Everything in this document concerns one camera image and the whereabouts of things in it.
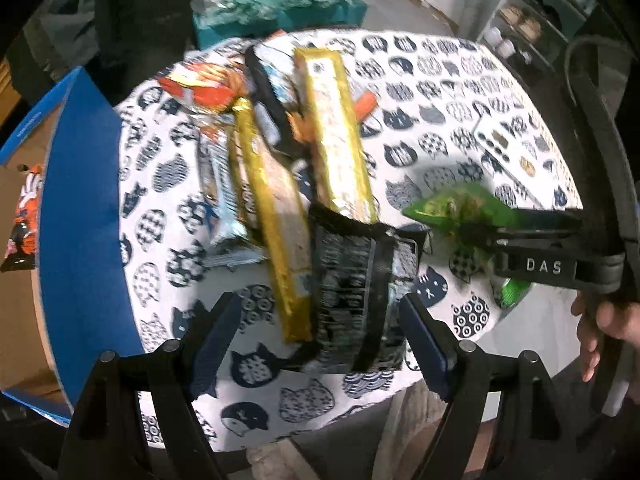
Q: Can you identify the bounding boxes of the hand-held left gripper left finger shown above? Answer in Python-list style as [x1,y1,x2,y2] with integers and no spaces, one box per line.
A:
[57,291,246,480]

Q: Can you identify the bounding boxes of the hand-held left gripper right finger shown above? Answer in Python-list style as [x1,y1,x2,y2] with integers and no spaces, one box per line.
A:
[397,291,583,480]

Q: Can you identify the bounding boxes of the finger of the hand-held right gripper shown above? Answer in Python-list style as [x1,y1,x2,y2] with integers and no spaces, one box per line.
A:
[519,208,587,234]
[459,224,577,254]

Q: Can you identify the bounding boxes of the green snack packet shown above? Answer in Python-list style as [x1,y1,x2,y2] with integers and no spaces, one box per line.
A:
[402,182,532,311]

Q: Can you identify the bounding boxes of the large black snack packet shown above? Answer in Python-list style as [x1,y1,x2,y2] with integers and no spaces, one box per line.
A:
[282,202,432,377]

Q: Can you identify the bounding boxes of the long yellow cracker packet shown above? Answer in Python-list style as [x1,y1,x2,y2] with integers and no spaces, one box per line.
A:
[231,97,317,344]
[292,46,379,227]

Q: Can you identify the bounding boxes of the silver blue wafer packet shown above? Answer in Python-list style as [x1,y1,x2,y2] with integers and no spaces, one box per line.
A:
[196,124,269,269]

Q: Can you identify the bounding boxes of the blue cardboard box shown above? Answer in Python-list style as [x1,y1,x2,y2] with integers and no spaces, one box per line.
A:
[0,66,147,427]

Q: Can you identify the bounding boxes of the orange snack packet white glove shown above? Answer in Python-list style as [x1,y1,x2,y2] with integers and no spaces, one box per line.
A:
[0,163,47,274]

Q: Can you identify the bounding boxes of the orange red chips packet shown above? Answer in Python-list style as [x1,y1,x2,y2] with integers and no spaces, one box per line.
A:
[156,59,249,114]

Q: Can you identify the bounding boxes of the long black snack packet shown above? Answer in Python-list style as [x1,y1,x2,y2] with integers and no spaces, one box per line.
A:
[243,42,322,162]

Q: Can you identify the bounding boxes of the person's right hand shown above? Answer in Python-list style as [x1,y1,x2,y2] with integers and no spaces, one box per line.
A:
[571,290,640,384]

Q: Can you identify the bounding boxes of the printed card sheet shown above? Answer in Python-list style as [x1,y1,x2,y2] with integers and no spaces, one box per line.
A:
[471,114,552,209]

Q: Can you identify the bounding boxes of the cat print tablecloth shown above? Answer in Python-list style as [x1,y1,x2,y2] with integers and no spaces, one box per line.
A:
[112,27,587,453]

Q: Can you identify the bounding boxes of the shoe rack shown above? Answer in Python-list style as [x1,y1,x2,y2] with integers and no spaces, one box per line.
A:
[476,0,597,87]

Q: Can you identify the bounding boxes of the black jacket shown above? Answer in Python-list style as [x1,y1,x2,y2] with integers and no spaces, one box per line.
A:
[91,0,212,107]

